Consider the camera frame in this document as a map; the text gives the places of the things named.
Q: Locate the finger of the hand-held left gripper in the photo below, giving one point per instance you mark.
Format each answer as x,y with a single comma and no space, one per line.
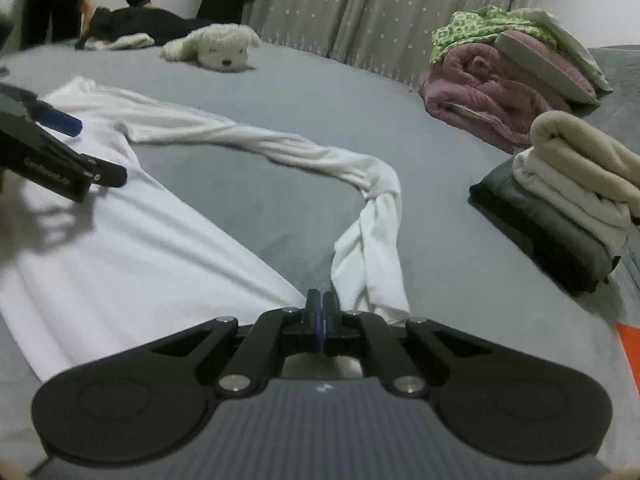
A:
107,175
62,122

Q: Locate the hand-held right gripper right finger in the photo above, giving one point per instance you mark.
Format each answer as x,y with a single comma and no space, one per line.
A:
330,320

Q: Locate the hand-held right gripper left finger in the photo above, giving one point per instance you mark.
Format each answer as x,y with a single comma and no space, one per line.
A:
314,320

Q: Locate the white long-sleeved shirt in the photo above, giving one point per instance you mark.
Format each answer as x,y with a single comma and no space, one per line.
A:
125,260

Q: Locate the off-white cloth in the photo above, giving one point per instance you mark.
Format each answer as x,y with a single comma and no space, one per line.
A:
125,40

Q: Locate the black garment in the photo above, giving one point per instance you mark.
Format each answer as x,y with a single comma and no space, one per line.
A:
150,22

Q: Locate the white plush dog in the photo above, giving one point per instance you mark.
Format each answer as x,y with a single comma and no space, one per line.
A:
220,42

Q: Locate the dark grey folded garment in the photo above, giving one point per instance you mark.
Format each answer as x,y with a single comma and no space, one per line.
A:
540,235

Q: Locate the white folded garment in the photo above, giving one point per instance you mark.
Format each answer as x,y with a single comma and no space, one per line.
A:
565,195

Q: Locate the pink rolled quilt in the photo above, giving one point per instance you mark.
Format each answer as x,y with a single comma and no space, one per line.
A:
475,90

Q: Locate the cream folded garment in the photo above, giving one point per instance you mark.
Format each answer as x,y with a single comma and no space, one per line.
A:
575,145

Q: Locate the orange object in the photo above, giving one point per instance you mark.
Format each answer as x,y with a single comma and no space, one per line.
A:
631,355

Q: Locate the grey star-print curtain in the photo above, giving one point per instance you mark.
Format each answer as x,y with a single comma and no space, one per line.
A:
375,10

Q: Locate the green patterned blanket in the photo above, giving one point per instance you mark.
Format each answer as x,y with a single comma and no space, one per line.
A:
460,30

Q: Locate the pink and white pillow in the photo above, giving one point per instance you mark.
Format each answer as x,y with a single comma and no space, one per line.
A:
545,65

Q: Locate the pale folded blanket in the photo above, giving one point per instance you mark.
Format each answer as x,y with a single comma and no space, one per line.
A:
575,45

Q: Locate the grey quilt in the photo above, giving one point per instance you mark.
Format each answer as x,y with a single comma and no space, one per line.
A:
620,85

